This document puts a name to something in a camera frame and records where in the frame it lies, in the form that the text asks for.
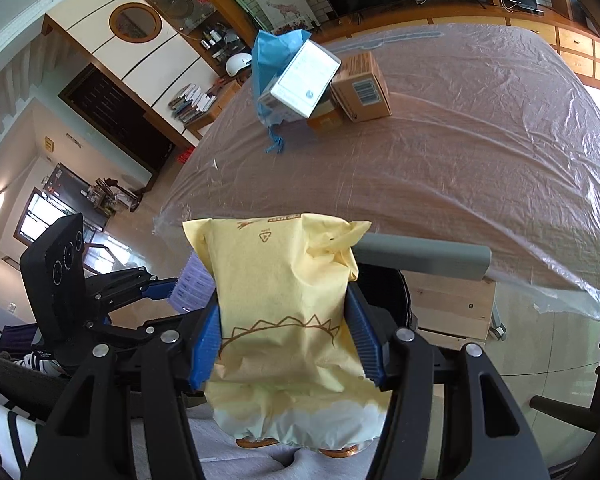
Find white cabinet with wood trim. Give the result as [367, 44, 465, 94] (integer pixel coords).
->
[41, 0, 222, 137]

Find black chair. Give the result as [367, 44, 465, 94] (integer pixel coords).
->
[529, 320, 600, 463]

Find person's grey pants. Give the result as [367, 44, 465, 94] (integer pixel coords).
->
[130, 400, 396, 480]

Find oval wooden wall ornament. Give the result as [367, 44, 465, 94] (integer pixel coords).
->
[108, 2, 163, 43]

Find yellow paper bag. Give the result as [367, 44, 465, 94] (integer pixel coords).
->
[181, 214, 393, 454]

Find giraffe wall poster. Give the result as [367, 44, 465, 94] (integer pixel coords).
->
[262, 0, 315, 36]

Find wooden drawer cabinet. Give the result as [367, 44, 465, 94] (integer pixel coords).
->
[505, 9, 600, 95]

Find white carton box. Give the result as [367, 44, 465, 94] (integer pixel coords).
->
[258, 40, 342, 123]

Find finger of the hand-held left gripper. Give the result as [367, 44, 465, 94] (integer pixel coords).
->
[86, 310, 201, 351]
[82, 266, 182, 313]

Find person's left forearm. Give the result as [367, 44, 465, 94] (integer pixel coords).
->
[0, 350, 73, 480]

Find light blue drawstring bag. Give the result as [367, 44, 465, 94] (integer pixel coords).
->
[250, 28, 314, 156]

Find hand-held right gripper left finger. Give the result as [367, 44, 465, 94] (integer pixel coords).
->
[27, 302, 224, 480]

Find clear plastic table cover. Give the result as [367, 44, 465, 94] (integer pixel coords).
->
[151, 22, 600, 327]

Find white helmet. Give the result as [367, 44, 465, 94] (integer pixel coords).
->
[223, 52, 254, 79]

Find grey foam edge guard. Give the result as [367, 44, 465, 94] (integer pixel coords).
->
[356, 232, 492, 282]

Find small orange box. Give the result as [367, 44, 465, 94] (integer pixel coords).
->
[307, 100, 346, 134]

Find black round trash bin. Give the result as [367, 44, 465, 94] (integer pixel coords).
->
[349, 259, 415, 335]

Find round metal fan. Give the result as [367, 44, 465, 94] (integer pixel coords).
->
[151, 0, 195, 19]

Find brown cardboard box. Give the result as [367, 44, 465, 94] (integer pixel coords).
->
[329, 51, 394, 124]

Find stack of books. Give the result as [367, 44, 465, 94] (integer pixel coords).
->
[168, 83, 219, 127]

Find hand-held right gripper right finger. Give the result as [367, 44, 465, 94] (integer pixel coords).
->
[345, 285, 551, 480]

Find clear ribbed plastic bottle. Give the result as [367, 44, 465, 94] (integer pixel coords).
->
[169, 251, 216, 317]

